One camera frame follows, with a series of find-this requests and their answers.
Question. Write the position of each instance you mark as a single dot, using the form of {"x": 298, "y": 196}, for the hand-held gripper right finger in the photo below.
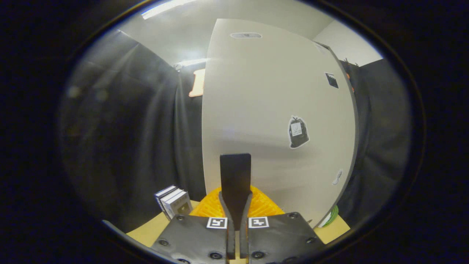
{"x": 243, "y": 245}

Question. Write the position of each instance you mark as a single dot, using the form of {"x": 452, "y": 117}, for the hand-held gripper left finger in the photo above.
{"x": 231, "y": 245}

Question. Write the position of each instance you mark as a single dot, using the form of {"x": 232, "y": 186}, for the white shoe cabinet door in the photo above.
{"x": 256, "y": 91}

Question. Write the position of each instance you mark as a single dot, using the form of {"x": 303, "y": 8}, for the dark grey shoe cabinet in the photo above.
{"x": 356, "y": 121}

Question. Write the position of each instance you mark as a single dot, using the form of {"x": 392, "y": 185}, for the grey illustrated cover book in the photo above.
{"x": 181, "y": 205}

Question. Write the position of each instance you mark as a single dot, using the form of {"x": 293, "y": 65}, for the blue spine book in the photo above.
{"x": 161, "y": 194}

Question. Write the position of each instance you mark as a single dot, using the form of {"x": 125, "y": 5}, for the watermelon slice toy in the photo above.
{"x": 332, "y": 216}

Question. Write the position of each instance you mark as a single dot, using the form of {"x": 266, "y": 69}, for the black backdrop cloth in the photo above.
{"x": 128, "y": 128}

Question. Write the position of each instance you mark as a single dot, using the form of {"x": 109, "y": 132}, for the ceiling light panel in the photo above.
{"x": 165, "y": 7}
{"x": 190, "y": 63}

